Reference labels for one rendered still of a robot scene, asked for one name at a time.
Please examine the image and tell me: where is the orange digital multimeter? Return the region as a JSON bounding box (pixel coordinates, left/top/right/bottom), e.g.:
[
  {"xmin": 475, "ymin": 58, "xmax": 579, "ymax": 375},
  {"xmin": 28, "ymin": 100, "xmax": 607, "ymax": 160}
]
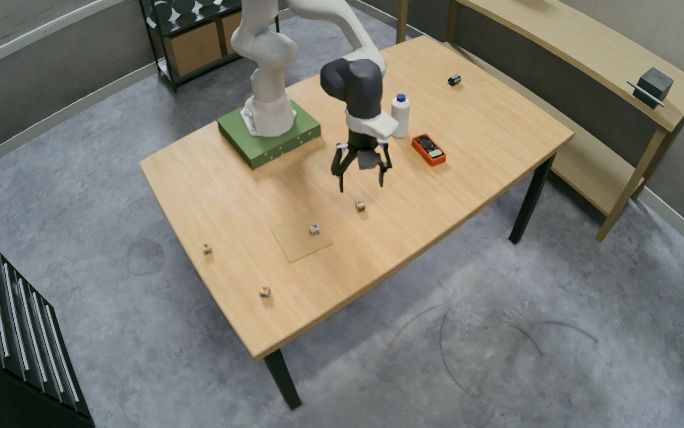
[{"xmin": 412, "ymin": 133, "xmax": 446, "ymax": 167}]

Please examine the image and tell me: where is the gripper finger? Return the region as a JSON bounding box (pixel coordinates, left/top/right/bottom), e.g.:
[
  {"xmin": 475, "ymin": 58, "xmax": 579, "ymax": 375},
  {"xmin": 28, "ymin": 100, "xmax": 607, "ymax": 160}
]
[
  {"xmin": 377, "ymin": 140, "xmax": 392, "ymax": 188},
  {"xmin": 331, "ymin": 143, "xmax": 359, "ymax": 193}
]

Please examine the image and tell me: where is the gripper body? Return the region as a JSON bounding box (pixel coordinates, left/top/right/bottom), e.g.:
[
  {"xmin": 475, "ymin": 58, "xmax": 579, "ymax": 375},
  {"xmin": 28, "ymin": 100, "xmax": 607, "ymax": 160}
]
[{"xmin": 346, "ymin": 128, "xmax": 379, "ymax": 154}]

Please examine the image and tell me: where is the white bottle with blue cap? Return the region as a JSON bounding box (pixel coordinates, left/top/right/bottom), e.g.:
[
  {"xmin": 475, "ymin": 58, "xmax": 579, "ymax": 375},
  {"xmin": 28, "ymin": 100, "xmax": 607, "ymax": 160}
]
[{"xmin": 391, "ymin": 93, "xmax": 410, "ymax": 139}]

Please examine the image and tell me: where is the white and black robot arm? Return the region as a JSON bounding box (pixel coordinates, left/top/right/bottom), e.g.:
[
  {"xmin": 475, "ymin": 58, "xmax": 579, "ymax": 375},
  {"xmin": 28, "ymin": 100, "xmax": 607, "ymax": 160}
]
[{"xmin": 230, "ymin": 0, "xmax": 399, "ymax": 170}]

